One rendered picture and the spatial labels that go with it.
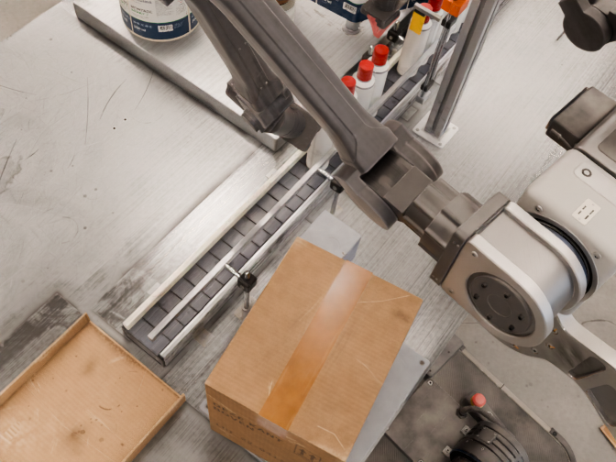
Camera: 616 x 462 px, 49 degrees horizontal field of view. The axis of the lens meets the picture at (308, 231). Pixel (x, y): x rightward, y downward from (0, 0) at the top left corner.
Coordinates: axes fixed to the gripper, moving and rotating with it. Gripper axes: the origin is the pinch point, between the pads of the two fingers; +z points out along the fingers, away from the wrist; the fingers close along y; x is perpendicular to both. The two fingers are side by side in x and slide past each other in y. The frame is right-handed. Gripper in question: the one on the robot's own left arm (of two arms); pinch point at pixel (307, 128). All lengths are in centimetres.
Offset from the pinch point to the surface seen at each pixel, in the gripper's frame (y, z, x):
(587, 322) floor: -80, 128, 14
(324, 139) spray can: -1.5, 8.2, 0.8
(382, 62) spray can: -0.8, 17.2, -19.2
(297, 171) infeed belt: 2.2, 15.3, 10.8
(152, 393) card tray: -7, -17, 57
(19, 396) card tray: 11, -28, 69
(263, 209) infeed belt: 1.6, 7.2, 20.5
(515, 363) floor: -68, 109, 37
